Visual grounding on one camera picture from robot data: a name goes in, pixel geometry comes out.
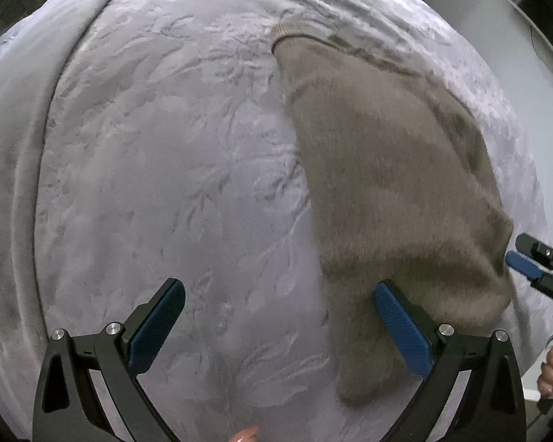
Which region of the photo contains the person's left hand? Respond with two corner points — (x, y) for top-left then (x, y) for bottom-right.
(228, 426), (260, 442)

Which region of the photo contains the beige knit sweater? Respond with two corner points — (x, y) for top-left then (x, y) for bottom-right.
(269, 21), (517, 410)

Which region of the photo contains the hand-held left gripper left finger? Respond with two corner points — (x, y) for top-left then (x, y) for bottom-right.
(32, 277), (186, 442)

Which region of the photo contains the plain grey sheet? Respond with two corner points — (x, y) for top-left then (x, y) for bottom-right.
(0, 0), (134, 438)

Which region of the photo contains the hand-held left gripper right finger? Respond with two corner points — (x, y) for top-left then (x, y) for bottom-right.
(373, 280), (526, 442)

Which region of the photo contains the grey floral embossed blanket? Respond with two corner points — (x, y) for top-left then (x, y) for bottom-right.
(28, 0), (553, 442)

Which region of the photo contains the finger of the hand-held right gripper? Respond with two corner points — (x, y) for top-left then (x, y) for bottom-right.
(506, 251), (545, 283)
(515, 233), (553, 261)

